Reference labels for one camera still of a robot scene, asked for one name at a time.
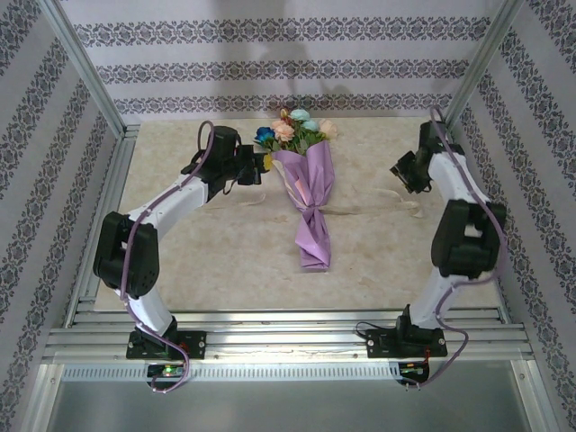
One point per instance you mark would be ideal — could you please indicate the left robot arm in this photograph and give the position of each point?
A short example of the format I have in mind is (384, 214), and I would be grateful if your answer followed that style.
(180, 200)

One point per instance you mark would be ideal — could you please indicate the mint fake flower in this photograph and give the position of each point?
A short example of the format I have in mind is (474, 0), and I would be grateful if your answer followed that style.
(299, 114)

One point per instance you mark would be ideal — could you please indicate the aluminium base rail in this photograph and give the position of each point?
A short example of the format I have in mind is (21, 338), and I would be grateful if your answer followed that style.
(288, 337)

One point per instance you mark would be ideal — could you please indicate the purple and pink wrapping paper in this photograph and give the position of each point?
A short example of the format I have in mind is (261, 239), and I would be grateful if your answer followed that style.
(315, 234)

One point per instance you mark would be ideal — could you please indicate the small controller board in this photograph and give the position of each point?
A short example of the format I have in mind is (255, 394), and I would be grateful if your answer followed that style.
(411, 370)
(166, 371)

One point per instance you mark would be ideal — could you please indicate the pale peach fake rose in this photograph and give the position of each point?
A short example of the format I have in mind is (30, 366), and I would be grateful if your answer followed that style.
(328, 128)

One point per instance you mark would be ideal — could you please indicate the aluminium side rail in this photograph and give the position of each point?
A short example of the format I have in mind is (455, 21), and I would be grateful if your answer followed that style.
(114, 180)

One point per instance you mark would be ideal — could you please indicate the blue fake rose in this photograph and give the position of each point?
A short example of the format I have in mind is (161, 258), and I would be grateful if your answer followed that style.
(264, 134)

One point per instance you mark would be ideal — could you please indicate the aluminium frame post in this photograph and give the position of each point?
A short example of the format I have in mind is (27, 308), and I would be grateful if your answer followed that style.
(479, 67)
(92, 76)

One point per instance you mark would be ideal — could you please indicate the grey metal panel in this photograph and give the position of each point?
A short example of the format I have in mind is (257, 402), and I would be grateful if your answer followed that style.
(288, 405)

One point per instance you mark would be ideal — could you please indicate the cream printed ribbon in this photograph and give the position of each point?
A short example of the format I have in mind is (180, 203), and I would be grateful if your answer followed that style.
(312, 209)

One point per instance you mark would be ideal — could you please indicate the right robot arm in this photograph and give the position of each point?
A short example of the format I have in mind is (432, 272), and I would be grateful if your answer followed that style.
(438, 175)

